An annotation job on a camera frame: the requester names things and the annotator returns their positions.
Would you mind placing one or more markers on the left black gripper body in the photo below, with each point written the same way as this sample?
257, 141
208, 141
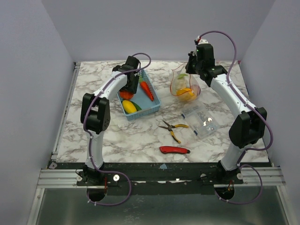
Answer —
131, 86

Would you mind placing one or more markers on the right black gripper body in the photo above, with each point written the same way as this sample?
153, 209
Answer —
191, 66

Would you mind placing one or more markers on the clear orange-zip bag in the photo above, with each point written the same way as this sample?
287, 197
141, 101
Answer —
174, 73

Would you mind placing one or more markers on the purple toy onion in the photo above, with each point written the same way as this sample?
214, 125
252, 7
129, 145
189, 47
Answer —
196, 89

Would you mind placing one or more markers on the yellow toy bell pepper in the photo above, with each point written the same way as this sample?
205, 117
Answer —
185, 95

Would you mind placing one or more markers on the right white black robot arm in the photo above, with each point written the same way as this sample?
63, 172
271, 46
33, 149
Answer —
248, 126

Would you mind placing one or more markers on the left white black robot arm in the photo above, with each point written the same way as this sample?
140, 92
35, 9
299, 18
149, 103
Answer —
95, 113

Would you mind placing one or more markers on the orange toy carrot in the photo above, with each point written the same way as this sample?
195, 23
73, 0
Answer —
145, 88

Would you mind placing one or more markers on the light blue plastic basket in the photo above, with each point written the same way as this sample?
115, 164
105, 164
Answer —
142, 100

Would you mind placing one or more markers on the yellow toy lemon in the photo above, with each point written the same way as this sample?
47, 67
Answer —
129, 107

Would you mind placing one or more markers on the green toy cucumber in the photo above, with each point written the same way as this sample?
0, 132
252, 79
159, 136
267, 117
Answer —
138, 108

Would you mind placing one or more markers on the clear plastic screw box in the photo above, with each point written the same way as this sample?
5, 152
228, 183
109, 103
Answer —
199, 119

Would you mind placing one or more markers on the red utility knife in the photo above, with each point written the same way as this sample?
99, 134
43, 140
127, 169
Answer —
173, 150

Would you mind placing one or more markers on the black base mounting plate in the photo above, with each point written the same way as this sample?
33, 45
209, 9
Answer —
144, 178

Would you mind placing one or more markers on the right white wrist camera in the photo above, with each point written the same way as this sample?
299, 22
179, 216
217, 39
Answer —
199, 40

